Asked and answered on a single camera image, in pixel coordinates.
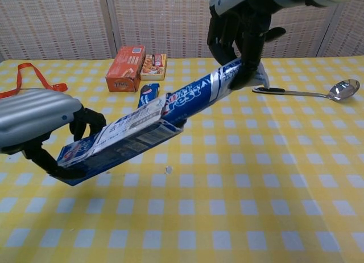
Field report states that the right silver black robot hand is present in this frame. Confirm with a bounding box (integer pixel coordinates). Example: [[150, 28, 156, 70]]
[[206, 0, 308, 91]]

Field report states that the blue white Crest toothpaste tube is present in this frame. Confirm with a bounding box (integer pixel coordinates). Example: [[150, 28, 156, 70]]
[[161, 56, 270, 125]]

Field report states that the blue white Crest toothpaste box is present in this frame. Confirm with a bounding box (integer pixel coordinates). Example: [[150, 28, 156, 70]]
[[49, 96, 184, 187]]

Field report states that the yellow snack box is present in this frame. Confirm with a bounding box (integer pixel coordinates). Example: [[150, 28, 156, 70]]
[[140, 53, 168, 81]]

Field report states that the blue cookie packet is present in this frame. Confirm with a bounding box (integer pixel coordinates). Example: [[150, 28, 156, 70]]
[[137, 83, 162, 109]]

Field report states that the yellow white checked tablecloth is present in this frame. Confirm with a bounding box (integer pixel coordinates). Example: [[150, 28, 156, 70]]
[[0, 56, 364, 263]]

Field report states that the steel ladle with black handle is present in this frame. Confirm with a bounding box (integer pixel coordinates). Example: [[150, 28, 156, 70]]
[[252, 79, 361, 104]]

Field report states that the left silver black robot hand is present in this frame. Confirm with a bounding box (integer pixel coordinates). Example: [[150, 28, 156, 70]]
[[0, 89, 107, 180]]

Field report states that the orange cardboard box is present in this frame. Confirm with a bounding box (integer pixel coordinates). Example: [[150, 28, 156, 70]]
[[105, 45, 147, 93]]

